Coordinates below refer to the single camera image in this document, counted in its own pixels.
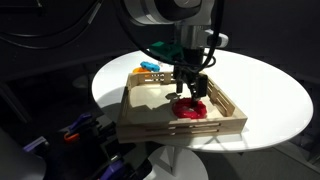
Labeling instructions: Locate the blue plastic toy piece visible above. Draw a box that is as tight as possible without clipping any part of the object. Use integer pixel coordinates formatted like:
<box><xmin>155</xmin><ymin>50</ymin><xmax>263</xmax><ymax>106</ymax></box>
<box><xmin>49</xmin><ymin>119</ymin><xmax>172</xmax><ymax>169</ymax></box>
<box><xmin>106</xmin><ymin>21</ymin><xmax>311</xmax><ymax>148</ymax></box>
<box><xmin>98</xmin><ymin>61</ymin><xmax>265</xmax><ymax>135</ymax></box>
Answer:
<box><xmin>140</xmin><ymin>61</ymin><xmax>160</xmax><ymax>72</ymax></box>

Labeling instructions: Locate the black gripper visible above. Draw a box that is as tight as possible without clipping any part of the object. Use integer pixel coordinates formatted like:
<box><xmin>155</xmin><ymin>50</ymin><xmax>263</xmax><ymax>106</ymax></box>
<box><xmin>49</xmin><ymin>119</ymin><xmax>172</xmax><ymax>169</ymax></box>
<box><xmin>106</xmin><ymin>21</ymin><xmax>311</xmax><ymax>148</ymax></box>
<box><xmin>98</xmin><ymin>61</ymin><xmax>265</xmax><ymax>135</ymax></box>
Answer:
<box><xmin>173</xmin><ymin>48</ymin><xmax>208</xmax><ymax>98</ymax></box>

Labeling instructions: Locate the red ribbed ring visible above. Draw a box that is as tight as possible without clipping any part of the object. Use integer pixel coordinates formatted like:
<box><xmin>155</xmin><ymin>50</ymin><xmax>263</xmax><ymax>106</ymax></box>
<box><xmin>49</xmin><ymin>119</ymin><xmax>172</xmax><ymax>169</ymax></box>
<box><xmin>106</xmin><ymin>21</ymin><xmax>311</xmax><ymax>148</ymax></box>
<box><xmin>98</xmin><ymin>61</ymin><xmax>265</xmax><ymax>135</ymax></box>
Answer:
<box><xmin>171</xmin><ymin>97</ymin><xmax>208</xmax><ymax>120</ymax></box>

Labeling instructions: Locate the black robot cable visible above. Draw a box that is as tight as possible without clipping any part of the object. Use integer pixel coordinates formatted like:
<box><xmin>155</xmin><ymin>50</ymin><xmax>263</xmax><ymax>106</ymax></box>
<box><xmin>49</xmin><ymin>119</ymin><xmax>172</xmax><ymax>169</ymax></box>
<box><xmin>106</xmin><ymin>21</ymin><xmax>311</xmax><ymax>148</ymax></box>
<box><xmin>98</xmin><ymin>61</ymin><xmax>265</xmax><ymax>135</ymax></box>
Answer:
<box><xmin>111</xmin><ymin>0</ymin><xmax>226</xmax><ymax>73</ymax></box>

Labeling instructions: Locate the purple handled clamp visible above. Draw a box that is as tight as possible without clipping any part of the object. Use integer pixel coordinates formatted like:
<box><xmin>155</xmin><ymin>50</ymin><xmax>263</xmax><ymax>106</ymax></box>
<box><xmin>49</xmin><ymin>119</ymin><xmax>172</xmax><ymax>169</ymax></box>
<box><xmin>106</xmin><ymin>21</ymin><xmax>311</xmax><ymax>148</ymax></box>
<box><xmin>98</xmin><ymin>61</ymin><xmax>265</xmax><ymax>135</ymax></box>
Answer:
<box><xmin>99</xmin><ymin>160</ymin><xmax>126</xmax><ymax>180</ymax></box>

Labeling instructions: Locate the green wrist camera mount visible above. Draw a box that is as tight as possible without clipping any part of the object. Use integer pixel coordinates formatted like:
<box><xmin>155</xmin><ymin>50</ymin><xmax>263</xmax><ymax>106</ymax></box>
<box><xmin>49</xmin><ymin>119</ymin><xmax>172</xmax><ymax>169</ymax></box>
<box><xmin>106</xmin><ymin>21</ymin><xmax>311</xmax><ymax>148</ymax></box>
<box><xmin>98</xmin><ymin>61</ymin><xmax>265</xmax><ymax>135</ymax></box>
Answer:
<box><xmin>149</xmin><ymin>41</ymin><xmax>184</xmax><ymax>62</ymax></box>

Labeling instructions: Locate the light wooden slatted tray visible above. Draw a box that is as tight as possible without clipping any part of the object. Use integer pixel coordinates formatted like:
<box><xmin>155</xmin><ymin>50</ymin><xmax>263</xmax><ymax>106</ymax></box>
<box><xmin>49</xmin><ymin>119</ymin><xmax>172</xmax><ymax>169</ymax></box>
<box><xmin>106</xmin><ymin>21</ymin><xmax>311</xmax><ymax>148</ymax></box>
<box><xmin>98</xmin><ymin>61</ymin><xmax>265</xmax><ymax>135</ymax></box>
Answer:
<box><xmin>116</xmin><ymin>72</ymin><xmax>247</xmax><ymax>143</ymax></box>

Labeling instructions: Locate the orange plastic ring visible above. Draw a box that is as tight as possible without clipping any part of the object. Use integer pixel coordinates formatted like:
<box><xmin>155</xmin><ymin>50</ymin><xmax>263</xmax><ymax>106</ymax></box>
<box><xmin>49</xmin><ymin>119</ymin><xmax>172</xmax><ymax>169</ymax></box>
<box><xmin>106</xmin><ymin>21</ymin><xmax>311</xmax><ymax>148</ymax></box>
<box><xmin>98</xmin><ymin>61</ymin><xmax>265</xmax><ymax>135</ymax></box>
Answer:
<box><xmin>132</xmin><ymin>66</ymin><xmax>152</xmax><ymax>75</ymax></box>

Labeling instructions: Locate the orange handled clamp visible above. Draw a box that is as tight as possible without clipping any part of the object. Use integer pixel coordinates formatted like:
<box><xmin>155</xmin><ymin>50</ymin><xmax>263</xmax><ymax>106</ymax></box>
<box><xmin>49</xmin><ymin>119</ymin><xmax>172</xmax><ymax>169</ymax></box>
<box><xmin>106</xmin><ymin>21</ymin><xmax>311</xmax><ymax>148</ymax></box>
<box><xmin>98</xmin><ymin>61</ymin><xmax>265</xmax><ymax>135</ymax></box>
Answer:
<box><xmin>64</xmin><ymin>133</ymin><xmax>80</xmax><ymax>143</ymax></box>

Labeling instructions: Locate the grey chair back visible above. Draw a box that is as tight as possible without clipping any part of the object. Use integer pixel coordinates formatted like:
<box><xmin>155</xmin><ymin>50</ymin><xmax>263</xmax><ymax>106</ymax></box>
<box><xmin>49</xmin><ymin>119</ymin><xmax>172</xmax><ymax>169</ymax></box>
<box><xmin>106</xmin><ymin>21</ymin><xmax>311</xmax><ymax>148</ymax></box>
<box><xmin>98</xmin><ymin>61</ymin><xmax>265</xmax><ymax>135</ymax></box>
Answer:
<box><xmin>0</xmin><ymin>128</ymin><xmax>46</xmax><ymax>180</ymax></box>

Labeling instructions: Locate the white round table pedestal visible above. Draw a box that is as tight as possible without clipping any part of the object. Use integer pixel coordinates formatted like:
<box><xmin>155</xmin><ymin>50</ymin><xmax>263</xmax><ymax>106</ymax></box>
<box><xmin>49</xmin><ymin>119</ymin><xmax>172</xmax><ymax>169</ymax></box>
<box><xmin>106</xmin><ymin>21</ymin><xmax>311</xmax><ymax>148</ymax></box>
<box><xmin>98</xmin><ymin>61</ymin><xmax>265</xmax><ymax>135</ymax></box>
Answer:
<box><xmin>144</xmin><ymin>146</ymin><xmax>209</xmax><ymax>180</ymax></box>

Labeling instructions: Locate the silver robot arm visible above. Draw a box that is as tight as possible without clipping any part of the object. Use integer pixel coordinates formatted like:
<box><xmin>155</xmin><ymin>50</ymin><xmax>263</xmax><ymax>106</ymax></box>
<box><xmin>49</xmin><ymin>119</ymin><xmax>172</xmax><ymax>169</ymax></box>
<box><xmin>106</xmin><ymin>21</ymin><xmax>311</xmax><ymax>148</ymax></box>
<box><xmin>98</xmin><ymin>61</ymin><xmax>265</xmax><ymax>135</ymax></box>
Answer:
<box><xmin>121</xmin><ymin>0</ymin><xmax>228</xmax><ymax>101</ymax></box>

